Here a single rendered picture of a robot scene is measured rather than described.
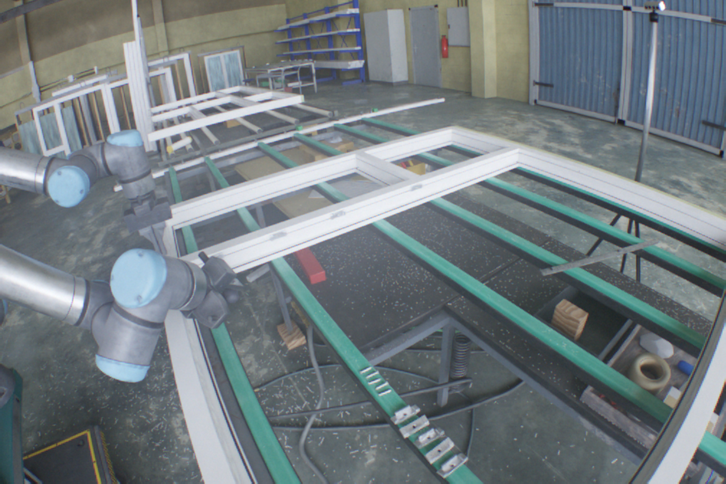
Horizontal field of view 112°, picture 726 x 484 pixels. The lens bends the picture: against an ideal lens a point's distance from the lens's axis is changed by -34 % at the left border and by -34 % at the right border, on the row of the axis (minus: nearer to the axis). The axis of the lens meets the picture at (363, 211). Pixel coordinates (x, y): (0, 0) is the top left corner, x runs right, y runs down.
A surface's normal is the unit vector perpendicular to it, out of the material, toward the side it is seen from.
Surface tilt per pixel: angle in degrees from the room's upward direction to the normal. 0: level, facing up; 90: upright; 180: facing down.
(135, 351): 82
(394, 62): 90
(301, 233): 90
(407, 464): 0
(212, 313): 48
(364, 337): 0
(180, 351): 0
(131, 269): 43
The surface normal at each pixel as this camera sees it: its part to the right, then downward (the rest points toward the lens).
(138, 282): -0.09, -0.34
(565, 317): -0.85, 0.30
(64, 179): 0.48, 0.39
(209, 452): -0.09, -0.89
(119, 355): 0.33, -0.07
